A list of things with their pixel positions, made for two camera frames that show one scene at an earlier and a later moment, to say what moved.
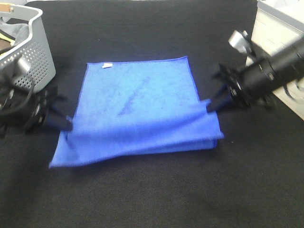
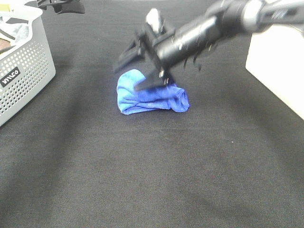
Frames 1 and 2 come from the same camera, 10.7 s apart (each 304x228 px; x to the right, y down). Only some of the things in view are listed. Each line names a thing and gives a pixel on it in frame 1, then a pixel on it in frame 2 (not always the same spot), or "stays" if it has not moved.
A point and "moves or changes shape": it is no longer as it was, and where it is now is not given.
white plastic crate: (278, 23) stays
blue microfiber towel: (130, 108) moves or changes shape
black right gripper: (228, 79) to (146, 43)
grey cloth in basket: (19, 32) stays
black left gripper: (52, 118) to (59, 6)
